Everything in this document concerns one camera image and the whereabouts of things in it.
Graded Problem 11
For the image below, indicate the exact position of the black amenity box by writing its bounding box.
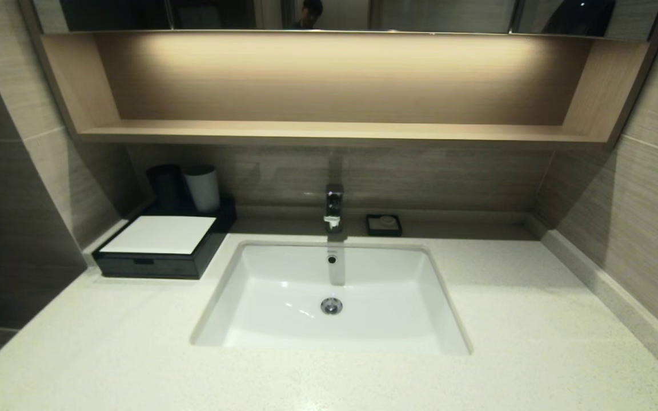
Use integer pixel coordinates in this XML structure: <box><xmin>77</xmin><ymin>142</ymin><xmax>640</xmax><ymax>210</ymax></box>
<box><xmin>92</xmin><ymin>197</ymin><xmax>237</xmax><ymax>280</ymax></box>

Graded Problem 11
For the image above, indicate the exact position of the chrome faucet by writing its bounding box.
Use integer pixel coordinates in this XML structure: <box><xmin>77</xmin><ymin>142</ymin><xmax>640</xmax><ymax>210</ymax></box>
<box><xmin>324</xmin><ymin>183</ymin><xmax>345</xmax><ymax>233</ymax></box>

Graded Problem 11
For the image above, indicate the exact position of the black soap dish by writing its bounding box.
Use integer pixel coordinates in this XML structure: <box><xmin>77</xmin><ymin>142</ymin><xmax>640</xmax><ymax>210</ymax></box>
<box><xmin>366</xmin><ymin>214</ymin><xmax>403</xmax><ymax>237</ymax></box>

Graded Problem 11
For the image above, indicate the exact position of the white sink basin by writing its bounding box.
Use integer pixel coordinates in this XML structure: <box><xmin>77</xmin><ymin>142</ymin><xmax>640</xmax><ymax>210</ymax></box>
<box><xmin>191</xmin><ymin>241</ymin><xmax>472</xmax><ymax>357</ymax></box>

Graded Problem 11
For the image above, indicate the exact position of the white cup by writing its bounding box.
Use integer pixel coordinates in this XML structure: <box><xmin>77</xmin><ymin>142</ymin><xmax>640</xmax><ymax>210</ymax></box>
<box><xmin>184</xmin><ymin>165</ymin><xmax>221</xmax><ymax>214</ymax></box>

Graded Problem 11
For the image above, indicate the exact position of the black cup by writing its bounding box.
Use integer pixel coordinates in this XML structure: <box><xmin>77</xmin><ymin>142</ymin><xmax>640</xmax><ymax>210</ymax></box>
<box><xmin>146</xmin><ymin>164</ymin><xmax>187</xmax><ymax>215</ymax></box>

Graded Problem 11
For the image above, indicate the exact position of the light wooden wall shelf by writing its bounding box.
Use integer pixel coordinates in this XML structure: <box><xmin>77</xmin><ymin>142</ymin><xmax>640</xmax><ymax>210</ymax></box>
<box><xmin>21</xmin><ymin>29</ymin><xmax>658</xmax><ymax>150</ymax></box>

